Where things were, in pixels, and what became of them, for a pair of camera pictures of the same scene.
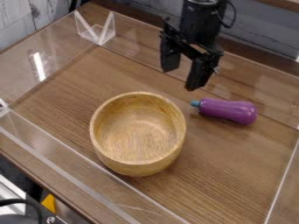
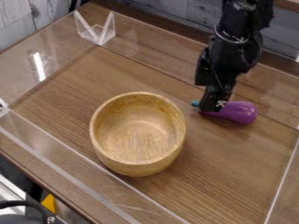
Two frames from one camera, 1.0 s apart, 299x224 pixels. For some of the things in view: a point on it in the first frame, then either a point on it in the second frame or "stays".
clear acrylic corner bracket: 97,34 stays
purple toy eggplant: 239,112 stays
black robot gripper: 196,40 -> 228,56
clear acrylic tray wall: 73,175 stays
